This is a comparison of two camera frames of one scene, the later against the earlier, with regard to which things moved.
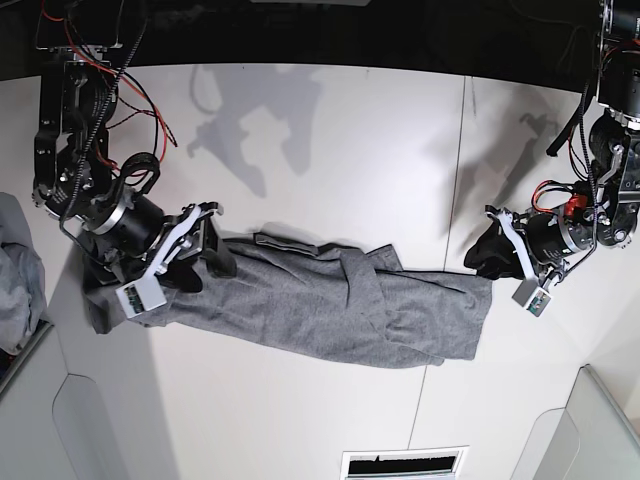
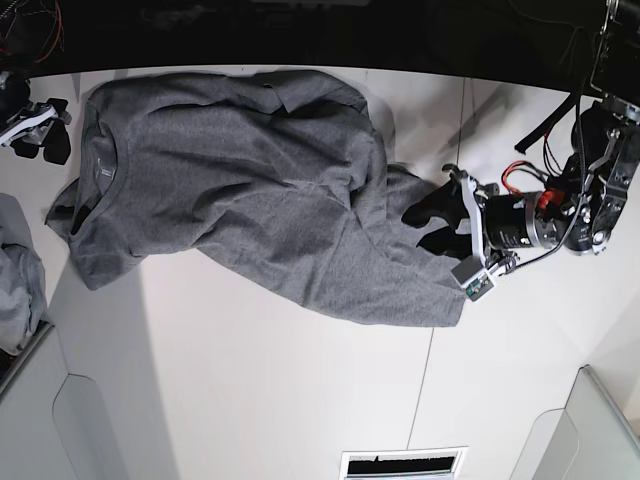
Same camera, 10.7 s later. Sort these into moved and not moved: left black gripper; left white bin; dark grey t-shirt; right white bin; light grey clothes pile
Moved: left black gripper; dark grey t-shirt
Not moved: right white bin; left white bin; light grey clothes pile
